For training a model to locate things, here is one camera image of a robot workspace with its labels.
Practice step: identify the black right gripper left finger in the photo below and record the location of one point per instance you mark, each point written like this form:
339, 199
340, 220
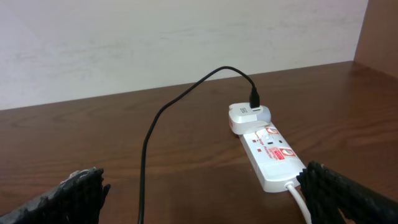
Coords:
77, 199

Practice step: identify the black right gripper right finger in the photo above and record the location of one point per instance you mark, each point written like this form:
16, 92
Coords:
333, 198

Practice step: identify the white USB charger adapter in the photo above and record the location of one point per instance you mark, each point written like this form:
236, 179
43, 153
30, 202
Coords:
244, 120

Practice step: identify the white power strip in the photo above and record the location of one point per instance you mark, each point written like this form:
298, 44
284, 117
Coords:
274, 161

